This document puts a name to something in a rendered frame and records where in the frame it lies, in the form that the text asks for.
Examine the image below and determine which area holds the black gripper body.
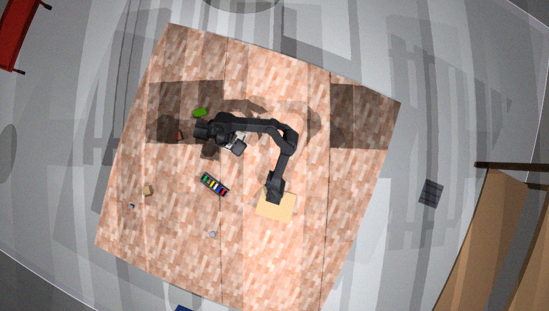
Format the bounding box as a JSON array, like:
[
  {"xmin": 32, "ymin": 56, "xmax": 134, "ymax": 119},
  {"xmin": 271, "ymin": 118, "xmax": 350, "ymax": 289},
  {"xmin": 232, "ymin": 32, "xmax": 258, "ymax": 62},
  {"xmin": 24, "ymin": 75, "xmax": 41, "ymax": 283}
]
[{"xmin": 207, "ymin": 119, "xmax": 247, "ymax": 157}]

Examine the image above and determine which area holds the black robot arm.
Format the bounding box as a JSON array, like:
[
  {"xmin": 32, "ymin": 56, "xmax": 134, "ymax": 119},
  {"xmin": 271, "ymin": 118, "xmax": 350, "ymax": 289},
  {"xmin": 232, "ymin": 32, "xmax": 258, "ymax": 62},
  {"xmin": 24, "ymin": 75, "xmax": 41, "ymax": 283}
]
[{"xmin": 193, "ymin": 111, "xmax": 299, "ymax": 205}]

